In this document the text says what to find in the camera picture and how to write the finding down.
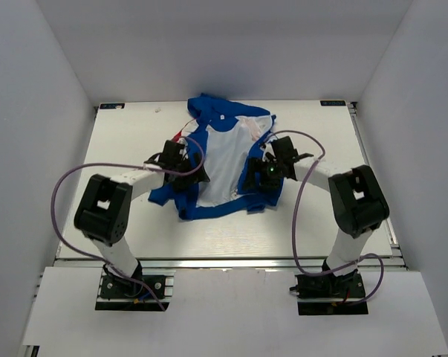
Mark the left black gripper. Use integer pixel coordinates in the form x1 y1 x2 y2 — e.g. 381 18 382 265
171 152 210 192

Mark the aluminium table rail frame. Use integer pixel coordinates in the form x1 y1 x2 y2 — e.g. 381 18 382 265
56 100 409 271

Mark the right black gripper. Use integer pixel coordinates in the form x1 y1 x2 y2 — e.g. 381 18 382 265
242 157 284 192

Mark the right blue corner sticker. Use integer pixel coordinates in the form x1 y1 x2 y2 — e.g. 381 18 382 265
320 100 347 106

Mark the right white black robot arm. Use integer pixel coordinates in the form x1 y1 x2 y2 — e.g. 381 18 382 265
242 136 389 297

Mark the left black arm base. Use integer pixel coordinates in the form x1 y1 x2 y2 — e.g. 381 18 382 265
94 271 174 312

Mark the blue corner sticker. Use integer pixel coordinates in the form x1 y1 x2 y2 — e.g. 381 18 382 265
320 100 347 106
99 103 125 110

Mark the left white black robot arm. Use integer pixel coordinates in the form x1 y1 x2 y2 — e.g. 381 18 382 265
74 137 210 297

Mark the blue white red jacket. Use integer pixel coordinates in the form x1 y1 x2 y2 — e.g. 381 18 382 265
149 94 283 220

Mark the left blue corner sticker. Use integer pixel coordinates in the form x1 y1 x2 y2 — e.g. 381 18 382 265
99 103 125 110

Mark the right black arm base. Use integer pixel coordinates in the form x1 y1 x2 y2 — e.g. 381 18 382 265
289 272 369 316

